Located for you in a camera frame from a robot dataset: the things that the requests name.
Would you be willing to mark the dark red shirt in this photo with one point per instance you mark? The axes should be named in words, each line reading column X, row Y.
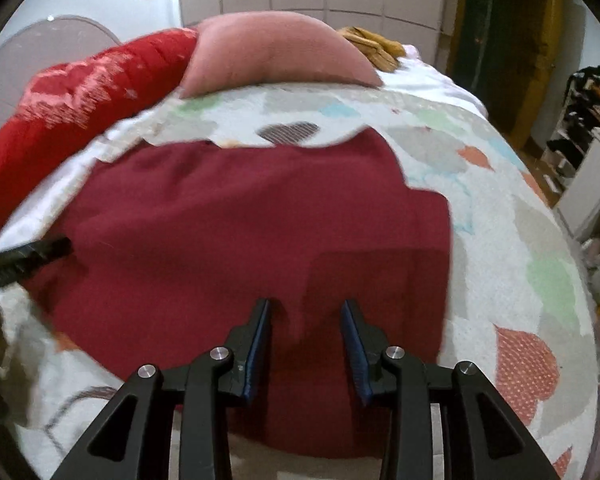
column 260, row 280

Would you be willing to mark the wooden door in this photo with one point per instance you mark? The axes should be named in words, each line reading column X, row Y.
column 510, row 45

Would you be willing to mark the pink pillow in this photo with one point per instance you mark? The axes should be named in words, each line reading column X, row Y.
column 270, row 55

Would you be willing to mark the round grey headboard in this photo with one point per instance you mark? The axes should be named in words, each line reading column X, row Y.
column 25, row 70

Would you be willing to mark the yellow cloth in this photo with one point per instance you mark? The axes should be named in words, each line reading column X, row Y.
column 375, row 46

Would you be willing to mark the white shelf unit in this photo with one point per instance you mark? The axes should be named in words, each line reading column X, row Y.
column 587, row 150

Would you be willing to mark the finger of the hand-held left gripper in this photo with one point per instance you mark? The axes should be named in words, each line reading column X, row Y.
column 25, row 257

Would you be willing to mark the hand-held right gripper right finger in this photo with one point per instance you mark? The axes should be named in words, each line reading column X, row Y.
column 356, row 350

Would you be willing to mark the red floral comforter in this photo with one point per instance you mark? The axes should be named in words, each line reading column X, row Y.
column 65, row 105

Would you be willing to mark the heart-patterned quilt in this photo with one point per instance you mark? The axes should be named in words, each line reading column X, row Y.
column 510, row 270

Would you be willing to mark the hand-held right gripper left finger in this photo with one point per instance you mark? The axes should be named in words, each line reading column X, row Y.
column 256, row 350

